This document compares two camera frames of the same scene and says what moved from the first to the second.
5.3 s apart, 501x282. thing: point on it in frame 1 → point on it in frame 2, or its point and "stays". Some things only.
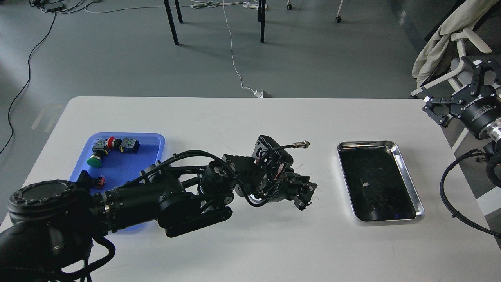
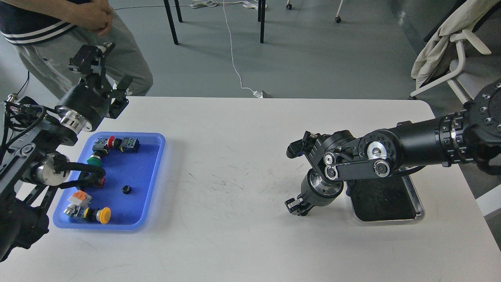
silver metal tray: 380,185 stays
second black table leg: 263,20 stays
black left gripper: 291,183 → 84,105
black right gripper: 477,106 → 317,191
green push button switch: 95,160 stays
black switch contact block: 129,145 stays
